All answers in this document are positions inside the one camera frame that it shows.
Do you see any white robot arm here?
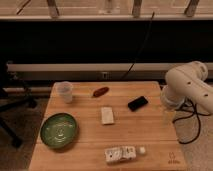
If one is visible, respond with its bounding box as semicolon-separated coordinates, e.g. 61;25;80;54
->
160;61;213;114

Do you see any white sponge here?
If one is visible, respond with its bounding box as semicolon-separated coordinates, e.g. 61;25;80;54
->
101;107;114;125

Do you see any brown sausage toy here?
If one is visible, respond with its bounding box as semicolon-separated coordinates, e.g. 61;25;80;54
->
93;87;109;97

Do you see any white baseboard heater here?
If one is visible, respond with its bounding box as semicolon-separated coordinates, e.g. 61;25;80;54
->
6;62;213;82

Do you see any clear plastic cup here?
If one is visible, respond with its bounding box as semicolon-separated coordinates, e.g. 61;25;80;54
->
56;81;73;103

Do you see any green ceramic bowl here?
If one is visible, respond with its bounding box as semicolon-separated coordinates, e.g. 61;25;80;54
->
40;113;78;149

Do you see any crushed white plastic bottle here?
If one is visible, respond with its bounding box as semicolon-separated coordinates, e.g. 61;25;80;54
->
104;146;146;164

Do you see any black office chair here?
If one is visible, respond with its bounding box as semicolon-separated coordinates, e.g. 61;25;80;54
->
0;61;38;149

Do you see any black hanging cable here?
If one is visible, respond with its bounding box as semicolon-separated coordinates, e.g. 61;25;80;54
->
119;11;156;81

